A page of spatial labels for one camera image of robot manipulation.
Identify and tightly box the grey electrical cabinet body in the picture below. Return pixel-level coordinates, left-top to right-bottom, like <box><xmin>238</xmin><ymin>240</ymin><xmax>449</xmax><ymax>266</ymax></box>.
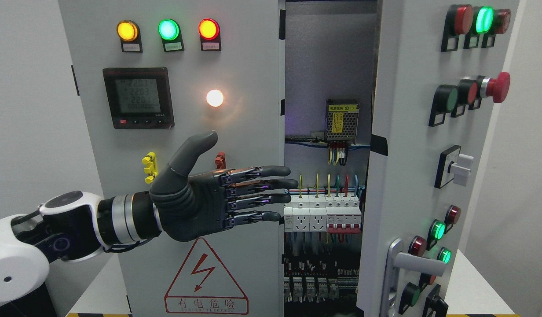
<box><xmin>282</xmin><ymin>0</ymin><xmax>378</xmax><ymax>317</ymax></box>

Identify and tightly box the lower relay terminal row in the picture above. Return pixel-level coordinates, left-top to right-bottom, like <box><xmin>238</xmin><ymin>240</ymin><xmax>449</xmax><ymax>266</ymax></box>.
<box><xmin>282</xmin><ymin>251</ymin><xmax>360</xmax><ymax>303</ymax></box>

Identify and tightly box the red indicator lamp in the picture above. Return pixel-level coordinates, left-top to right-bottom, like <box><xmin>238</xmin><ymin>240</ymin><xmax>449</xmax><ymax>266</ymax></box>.
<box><xmin>198</xmin><ymin>18</ymin><xmax>222</xmax><ymax>52</ymax></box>

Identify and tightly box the white selector switch right door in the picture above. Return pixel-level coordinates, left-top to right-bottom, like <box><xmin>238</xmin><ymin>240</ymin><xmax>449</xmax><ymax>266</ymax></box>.
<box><xmin>434</xmin><ymin>145</ymin><xmax>474</xmax><ymax>189</ymax></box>

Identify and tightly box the red emergency stop button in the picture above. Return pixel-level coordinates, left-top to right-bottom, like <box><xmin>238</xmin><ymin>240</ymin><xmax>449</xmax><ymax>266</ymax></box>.
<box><xmin>469</xmin><ymin>72</ymin><xmax>511</xmax><ymax>110</ymax></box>

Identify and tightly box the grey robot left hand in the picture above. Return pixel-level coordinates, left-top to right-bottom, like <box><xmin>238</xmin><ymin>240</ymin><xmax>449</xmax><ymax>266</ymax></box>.
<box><xmin>150</xmin><ymin>131</ymin><xmax>298</xmax><ymax>242</ymax></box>

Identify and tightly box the red terminal post block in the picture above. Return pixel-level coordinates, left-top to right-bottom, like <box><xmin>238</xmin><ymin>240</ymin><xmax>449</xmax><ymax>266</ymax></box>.
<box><xmin>214</xmin><ymin>152</ymin><xmax>227</xmax><ymax>169</ymax></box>

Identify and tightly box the black digital power meter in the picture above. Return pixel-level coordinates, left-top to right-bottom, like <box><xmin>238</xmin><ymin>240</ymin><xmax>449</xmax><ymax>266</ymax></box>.
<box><xmin>103</xmin><ymin>67</ymin><xmax>174</xmax><ymax>129</ymax></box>

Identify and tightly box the red handle circuit breaker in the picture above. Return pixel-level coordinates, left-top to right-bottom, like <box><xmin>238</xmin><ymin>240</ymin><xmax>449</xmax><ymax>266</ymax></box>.
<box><xmin>326</xmin><ymin>195</ymin><xmax>362</xmax><ymax>234</ymax></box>

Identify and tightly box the grey cabinet door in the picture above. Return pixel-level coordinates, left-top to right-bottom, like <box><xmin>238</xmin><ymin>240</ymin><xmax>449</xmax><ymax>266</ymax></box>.
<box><xmin>59</xmin><ymin>0</ymin><xmax>285</xmax><ymax>317</ymax></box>
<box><xmin>357</xmin><ymin>0</ymin><xmax>519</xmax><ymax>317</ymax></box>

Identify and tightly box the yellow terminal post block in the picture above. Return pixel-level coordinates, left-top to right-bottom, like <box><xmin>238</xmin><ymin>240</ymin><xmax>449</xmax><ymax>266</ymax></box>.
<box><xmin>142</xmin><ymin>152</ymin><xmax>158</xmax><ymax>184</ymax></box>

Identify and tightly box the green indicator lamp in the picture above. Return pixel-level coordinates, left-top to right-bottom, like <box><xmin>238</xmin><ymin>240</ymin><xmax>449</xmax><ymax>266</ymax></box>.
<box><xmin>157</xmin><ymin>19</ymin><xmax>184</xmax><ymax>52</ymax></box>

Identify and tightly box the white glowing indicator lamp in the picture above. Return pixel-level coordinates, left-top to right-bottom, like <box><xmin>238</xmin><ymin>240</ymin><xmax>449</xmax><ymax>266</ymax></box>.
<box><xmin>206</xmin><ymin>89</ymin><xmax>224</xmax><ymax>107</ymax></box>

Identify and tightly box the silver door lever handle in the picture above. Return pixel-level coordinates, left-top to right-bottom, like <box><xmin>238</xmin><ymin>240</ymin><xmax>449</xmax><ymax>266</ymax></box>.
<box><xmin>379</xmin><ymin>239</ymin><xmax>447</xmax><ymax>317</ymax></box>

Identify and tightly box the red high voltage warning sticker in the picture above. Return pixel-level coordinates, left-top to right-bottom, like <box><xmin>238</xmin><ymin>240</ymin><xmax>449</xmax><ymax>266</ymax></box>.
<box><xmin>164</xmin><ymin>237</ymin><xmax>249</xmax><ymax>315</ymax></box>

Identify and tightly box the metal mesh power supply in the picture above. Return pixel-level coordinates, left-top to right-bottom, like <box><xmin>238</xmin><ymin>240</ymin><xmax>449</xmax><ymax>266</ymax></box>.
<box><xmin>325</xmin><ymin>99</ymin><xmax>360</xmax><ymax>142</ymax></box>

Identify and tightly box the yellow indicator lamp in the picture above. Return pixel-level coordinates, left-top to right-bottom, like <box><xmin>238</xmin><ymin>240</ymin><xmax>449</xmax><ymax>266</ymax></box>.
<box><xmin>117</xmin><ymin>20</ymin><xmax>143</xmax><ymax>53</ymax></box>

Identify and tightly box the white socket breaker row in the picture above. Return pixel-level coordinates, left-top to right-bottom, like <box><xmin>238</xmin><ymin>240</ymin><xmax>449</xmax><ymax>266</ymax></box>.
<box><xmin>284</xmin><ymin>195</ymin><xmax>327</xmax><ymax>233</ymax></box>

